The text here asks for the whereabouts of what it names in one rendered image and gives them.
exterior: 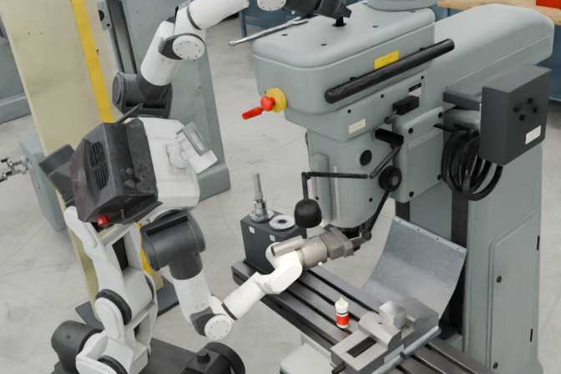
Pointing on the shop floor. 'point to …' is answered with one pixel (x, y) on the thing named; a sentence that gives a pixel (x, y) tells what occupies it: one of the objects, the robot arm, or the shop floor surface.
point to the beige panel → (64, 73)
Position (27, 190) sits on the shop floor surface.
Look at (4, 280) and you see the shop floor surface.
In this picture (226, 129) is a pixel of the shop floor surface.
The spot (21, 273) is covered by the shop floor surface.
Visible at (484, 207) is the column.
